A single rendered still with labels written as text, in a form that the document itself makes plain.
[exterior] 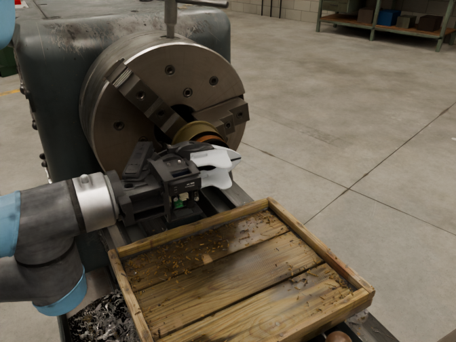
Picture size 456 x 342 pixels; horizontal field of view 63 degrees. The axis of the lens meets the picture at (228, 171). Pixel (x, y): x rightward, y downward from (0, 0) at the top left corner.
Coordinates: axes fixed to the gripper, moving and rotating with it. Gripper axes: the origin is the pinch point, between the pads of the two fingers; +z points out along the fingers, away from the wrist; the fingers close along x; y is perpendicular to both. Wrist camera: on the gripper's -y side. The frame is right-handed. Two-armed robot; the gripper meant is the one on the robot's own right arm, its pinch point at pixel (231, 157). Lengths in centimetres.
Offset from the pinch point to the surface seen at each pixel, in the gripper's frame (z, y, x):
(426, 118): 285, -148, -109
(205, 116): 0.9, -12.0, 2.4
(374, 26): 478, -402, -88
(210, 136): -2.7, -2.2, 3.5
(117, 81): -13.5, -14.9, 10.5
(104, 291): -23, -33, -54
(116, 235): -18.4, -17.0, -22.8
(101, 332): -26, -18, -51
